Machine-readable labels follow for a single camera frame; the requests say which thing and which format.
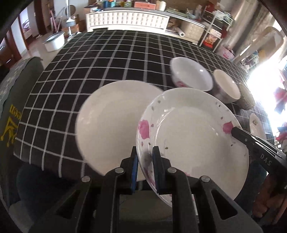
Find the pink storage box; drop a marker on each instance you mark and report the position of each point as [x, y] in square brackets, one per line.
[144, 5]

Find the white plate bear cartoon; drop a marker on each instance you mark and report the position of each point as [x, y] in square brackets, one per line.
[256, 127]

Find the patterned rim ceramic bowl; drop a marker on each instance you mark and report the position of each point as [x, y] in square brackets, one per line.
[246, 100]

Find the wooden framed standing mirror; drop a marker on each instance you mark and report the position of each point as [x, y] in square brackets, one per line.
[266, 44]

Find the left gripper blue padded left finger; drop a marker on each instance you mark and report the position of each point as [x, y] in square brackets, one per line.
[128, 179]

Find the black white grid tablecloth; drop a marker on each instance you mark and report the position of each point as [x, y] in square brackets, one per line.
[46, 135]

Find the cream white bowl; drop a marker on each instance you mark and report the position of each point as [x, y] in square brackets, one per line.
[225, 89]

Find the white paper roll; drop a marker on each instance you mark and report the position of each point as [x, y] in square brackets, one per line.
[180, 32]

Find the plain white plate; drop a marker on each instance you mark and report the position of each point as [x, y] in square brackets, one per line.
[107, 122]

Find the white bowl floral outside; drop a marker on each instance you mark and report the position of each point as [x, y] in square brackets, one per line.
[188, 73]

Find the white storage bin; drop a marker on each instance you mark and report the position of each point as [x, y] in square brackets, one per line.
[54, 42]

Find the pink tote bag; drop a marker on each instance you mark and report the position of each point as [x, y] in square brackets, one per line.
[225, 53]

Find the white tufted TV cabinet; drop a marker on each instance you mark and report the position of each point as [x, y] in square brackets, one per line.
[134, 19]

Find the white metal shelf rack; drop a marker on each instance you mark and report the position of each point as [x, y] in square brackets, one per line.
[217, 24]

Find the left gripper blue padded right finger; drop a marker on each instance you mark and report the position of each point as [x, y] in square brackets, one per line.
[160, 166]

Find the white plate pink flowers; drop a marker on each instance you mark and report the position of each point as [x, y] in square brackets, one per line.
[192, 128]

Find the person's right hand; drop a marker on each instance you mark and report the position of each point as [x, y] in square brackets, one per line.
[265, 201]

